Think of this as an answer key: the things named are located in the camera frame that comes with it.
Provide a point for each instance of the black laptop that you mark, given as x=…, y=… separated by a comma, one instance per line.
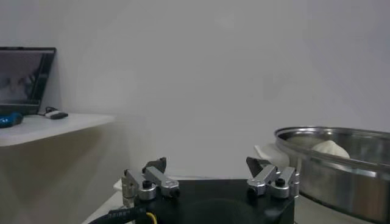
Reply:
x=21, y=79

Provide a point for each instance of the white electric cooker base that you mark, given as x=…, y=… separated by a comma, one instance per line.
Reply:
x=269, y=153

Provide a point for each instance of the small black device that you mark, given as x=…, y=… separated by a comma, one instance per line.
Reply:
x=61, y=115

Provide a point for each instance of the blue computer mouse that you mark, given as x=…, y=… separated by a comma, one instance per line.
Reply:
x=10, y=119

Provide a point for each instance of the small white side table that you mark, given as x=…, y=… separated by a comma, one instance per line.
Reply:
x=45, y=128

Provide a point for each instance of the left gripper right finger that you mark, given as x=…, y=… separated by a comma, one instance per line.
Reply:
x=263, y=179

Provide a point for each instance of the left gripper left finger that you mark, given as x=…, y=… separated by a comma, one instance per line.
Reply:
x=158, y=181

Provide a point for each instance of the white steamed baozi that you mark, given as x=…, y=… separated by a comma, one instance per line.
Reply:
x=330, y=149

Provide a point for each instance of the stainless steel steamer basket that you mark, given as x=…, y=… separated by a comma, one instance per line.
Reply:
x=335, y=185

